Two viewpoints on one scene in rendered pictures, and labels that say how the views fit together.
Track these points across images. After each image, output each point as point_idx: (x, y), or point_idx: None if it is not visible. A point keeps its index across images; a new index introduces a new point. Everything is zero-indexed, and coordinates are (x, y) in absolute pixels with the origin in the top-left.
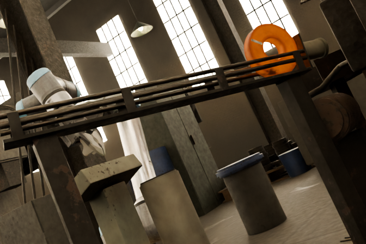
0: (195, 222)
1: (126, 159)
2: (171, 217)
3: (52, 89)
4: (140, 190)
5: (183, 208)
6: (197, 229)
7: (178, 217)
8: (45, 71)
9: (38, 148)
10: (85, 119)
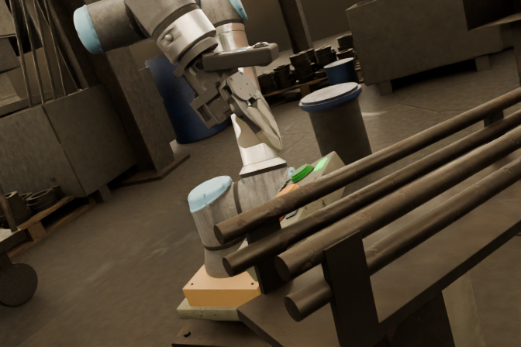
0: (475, 304)
1: (333, 167)
2: (448, 304)
3: (177, 3)
4: (253, 154)
5: (467, 287)
6: (477, 315)
7: (459, 304)
8: None
9: (398, 346)
10: (241, 73)
